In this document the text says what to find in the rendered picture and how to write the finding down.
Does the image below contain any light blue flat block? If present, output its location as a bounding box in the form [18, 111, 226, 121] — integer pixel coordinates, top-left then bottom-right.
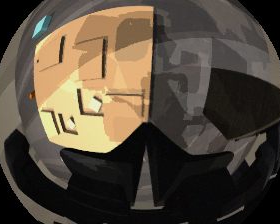
[32, 15, 52, 39]

